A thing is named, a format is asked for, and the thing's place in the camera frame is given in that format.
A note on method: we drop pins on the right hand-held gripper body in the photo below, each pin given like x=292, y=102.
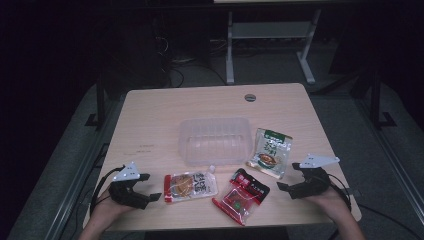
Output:
x=315, y=183

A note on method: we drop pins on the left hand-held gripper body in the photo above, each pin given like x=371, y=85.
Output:
x=128, y=193

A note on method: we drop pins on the green and white sauce packet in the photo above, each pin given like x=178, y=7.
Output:
x=271, y=151

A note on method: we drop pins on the white and orange snack packet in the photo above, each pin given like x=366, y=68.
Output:
x=190, y=186

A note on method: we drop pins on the red and black snack packet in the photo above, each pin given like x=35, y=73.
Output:
x=243, y=196

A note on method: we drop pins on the clear plastic container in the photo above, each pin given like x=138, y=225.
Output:
x=215, y=140

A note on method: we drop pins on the person's left hand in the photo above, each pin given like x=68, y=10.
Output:
x=106, y=208

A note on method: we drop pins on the person's right hand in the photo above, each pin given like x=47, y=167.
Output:
x=333, y=203

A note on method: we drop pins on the black metal stand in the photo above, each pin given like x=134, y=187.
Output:
x=375, y=100
x=100, y=100

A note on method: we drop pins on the grey metal rail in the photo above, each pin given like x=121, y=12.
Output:
x=396, y=166
x=80, y=176

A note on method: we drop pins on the white metal table frame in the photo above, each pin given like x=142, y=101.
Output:
x=230, y=50

